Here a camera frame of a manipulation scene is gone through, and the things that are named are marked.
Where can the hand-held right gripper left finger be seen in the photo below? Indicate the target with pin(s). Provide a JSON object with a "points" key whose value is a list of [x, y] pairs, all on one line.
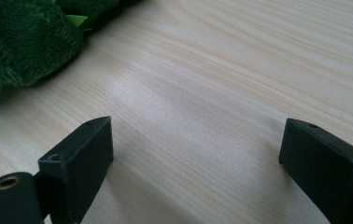
{"points": [[78, 168]]}

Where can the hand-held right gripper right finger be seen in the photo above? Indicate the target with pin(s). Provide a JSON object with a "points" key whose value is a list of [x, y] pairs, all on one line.
{"points": [[330, 174]]}

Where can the green fleece pet garment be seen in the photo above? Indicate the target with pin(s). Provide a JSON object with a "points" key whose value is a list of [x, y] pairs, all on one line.
{"points": [[25, 43]]}

